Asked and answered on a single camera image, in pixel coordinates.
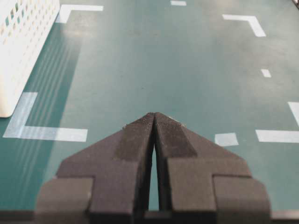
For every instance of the blue tape corner bottom right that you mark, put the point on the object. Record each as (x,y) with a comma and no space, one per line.
(281,136)

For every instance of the blue tape corner top right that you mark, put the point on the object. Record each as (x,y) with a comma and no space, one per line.
(17,127)

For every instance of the small blue tape piece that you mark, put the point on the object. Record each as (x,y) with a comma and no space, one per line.
(178,3)

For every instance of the blue tape corner bottom left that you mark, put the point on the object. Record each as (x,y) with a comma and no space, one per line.
(251,20)

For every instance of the small blue tape marker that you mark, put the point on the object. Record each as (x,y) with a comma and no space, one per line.
(266,73)

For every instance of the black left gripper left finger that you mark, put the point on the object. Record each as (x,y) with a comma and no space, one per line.
(105,183)

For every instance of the white plastic basket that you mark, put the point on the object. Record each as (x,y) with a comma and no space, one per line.
(24,27)

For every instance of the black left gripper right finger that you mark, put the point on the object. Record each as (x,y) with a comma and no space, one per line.
(200,182)

